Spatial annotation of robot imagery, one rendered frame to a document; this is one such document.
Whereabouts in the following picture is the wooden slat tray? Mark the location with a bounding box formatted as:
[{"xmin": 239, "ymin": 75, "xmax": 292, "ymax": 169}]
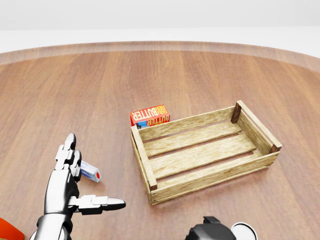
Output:
[{"xmin": 130, "ymin": 99, "xmax": 283, "ymax": 206}]

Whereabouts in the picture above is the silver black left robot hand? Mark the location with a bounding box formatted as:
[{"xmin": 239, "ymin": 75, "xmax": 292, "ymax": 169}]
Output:
[{"xmin": 43, "ymin": 132, "xmax": 127, "ymax": 216}]

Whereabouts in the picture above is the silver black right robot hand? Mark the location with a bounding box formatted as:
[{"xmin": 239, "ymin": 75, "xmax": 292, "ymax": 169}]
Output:
[{"xmin": 184, "ymin": 216, "xmax": 237, "ymax": 240}]

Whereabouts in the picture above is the orange red rounded object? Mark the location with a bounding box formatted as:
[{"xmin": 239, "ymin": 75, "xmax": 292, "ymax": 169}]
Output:
[{"xmin": 0, "ymin": 217, "xmax": 25, "ymax": 240}]

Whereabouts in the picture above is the round tin with white lid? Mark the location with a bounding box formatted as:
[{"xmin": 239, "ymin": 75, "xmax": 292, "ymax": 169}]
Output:
[{"xmin": 230, "ymin": 221, "xmax": 259, "ymax": 240}]

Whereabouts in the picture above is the small white box red dot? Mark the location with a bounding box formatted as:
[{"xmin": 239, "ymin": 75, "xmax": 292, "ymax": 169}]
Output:
[{"xmin": 79, "ymin": 160, "xmax": 103, "ymax": 184}]

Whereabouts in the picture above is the red butter box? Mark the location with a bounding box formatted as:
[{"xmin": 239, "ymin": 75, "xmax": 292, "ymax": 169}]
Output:
[{"xmin": 129, "ymin": 104, "xmax": 171, "ymax": 130}]

